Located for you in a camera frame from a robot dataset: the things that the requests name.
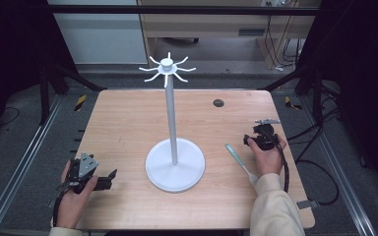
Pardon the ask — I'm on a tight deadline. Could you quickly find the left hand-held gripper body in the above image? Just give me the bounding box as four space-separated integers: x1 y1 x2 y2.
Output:
58 151 100 195

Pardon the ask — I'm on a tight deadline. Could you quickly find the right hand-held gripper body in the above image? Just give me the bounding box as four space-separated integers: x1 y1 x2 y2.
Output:
252 118 282 151

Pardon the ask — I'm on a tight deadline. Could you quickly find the teal-handled white fork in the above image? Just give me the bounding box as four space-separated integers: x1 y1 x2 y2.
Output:
223 143 260 187

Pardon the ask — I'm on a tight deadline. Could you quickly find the white hook stand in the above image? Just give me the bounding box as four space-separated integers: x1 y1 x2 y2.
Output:
138 51 207 194

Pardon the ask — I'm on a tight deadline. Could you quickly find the person's right hand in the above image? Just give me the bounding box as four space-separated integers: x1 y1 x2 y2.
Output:
247 135 288 178

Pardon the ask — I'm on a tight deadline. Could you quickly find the person's left hand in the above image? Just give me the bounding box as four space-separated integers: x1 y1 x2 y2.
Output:
55 159 99 230

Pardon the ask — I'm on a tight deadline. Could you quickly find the yellow-black striped floor marker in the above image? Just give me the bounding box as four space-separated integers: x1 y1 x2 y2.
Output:
283 95 303 112
74 94 89 113

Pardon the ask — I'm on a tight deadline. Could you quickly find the grey table edge clip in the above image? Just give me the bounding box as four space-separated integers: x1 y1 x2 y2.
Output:
296 199 321 210

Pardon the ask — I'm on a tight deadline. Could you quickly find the light wooden desk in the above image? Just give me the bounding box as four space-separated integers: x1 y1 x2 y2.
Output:
137 0 323 71

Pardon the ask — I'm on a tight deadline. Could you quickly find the white cabinet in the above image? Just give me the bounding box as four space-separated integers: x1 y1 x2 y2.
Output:
46 0 149 65

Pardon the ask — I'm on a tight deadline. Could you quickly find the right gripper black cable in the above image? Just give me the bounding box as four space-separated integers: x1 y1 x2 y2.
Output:
268 130 291 194

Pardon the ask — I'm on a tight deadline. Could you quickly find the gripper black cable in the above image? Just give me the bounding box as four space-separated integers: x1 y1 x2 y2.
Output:
51 187 67 228
268 130 291 194

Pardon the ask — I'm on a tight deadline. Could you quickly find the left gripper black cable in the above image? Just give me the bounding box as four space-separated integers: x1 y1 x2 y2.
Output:
51 187 67 228

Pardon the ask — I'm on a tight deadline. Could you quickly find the aluminium floor rail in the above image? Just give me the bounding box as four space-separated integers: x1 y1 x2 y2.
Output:
0 93 65 236
298 97 378 236

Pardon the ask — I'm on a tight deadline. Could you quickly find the black frame strut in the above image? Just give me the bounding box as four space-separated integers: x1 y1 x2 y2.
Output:
261 61 327 126
38 61 108 126

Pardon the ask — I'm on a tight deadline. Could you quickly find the thin black floor cable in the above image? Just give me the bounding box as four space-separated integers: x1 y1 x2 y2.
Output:
0 105 22 128

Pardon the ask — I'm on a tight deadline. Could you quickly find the bundle of hanging black cables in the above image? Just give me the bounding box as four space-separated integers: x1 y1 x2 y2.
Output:
263 14 305 72

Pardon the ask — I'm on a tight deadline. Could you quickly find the black horizontal frame bar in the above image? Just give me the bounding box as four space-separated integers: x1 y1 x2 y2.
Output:
44 4 321 17

